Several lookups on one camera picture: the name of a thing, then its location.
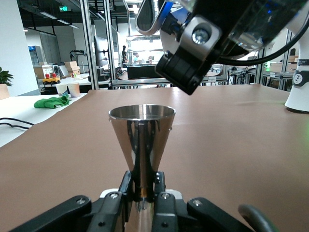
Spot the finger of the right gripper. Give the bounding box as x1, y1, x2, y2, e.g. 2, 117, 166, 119
155, 14, 223, 96

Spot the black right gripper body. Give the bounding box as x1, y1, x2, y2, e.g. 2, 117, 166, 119
193, 0, 305, 59

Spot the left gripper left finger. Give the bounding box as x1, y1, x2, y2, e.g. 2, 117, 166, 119
7, 170, 134, 232

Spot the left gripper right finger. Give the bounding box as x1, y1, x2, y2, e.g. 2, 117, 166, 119
152, 171, 254, 232

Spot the small clear glass cup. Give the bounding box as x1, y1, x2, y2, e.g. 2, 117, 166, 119
228, 7, 290, 52

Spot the steel double jigger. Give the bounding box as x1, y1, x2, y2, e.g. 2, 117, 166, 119
108, 103, 177, 232

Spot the black monitor on arm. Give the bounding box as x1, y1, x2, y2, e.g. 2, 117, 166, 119
93, 35, 110, 69

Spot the plain brown paper cup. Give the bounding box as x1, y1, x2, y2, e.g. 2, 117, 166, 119
67, 82, 81, 98

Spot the paper cup with blue print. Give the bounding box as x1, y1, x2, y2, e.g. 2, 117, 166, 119
55, 83, 69, 98

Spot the black rectangular case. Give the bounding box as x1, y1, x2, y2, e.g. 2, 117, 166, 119
126, 65, 161, 80

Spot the brown table mat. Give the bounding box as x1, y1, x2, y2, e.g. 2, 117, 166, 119
0, 83, 309, 232

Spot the brown cardboard box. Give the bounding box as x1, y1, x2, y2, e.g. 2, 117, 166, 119
64, 60, 78, 72

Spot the green cloth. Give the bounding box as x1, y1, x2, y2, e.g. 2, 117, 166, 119
33, 95, 72, 109

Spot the green potted plant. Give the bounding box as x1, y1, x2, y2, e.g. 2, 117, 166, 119
0, 66, 14, 100

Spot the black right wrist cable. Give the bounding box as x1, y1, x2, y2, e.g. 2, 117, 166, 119
217, 30, 309, 66

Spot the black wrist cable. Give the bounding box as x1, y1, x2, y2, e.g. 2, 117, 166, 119
238, 204, 281, 232
217, 30, 309, 66

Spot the aluminium frame post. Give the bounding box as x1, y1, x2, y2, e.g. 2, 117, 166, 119
104, 0, 117, 89
79, 0, 100, 90

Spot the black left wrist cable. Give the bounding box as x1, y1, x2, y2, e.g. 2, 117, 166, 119
238, 204, 281, 232

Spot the thin black desk cable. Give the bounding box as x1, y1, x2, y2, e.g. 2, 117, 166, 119
0, 117, 35, 131

